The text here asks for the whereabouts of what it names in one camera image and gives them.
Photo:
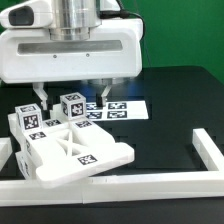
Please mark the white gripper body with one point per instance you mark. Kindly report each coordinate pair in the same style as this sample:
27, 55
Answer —
64, 40

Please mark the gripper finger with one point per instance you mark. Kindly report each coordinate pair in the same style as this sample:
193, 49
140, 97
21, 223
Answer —
101, 98
38, 88

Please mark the white tagged cube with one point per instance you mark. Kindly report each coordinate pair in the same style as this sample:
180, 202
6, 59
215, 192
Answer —
73, 105
29, 117

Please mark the white chair seat block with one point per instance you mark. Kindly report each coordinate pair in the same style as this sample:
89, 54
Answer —
29, 145

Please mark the white chair back frame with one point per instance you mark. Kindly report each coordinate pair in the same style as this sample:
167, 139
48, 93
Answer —
71, 150

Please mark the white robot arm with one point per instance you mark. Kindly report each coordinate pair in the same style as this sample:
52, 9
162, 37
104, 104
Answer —
66, 40

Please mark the white block at left edge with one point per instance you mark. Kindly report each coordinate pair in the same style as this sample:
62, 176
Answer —
5, 151

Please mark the white L-shaped fence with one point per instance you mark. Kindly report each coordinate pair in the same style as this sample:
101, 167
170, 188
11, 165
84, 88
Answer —
207, 183

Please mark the white marker base plate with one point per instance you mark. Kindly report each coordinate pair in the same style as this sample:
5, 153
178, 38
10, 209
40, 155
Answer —
119, 110

